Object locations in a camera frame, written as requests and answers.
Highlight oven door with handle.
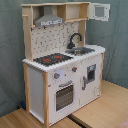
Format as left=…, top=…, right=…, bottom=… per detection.
left=55, top=80, right=74, bottom=112

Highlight white microwave door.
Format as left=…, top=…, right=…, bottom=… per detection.
left=87, top=3, right=110, bottom=21

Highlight wooden toy kitchen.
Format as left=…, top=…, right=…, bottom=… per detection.
left=22, top=2, right=110, bottom=127

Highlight right red stove knob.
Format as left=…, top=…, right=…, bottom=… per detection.
left=71, top=65, right=78, bottom=73

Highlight red stove knob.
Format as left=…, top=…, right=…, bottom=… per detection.
left=54, top=73, right=60, bottom=79
left=71, top=65, right=78, bottom=73

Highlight left red stove knob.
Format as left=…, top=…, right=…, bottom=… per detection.
left=54, top=73, right=60, bottom=79

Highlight black stovetop red burners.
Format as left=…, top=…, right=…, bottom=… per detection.
left=34, top=53, right=71, bottom=66

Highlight grey metal sink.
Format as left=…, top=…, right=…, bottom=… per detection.
left=66, top=47, right=94, bottom=56

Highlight black toy faucet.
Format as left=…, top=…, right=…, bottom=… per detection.
left=66, top=32, right=83, bottom=50

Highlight white cabinet door grey window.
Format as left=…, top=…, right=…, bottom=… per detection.
left=80, top=55, right=102, bottom=106

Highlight grey range hood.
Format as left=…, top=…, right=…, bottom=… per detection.
left=35, top=6, right=64, bottom=27

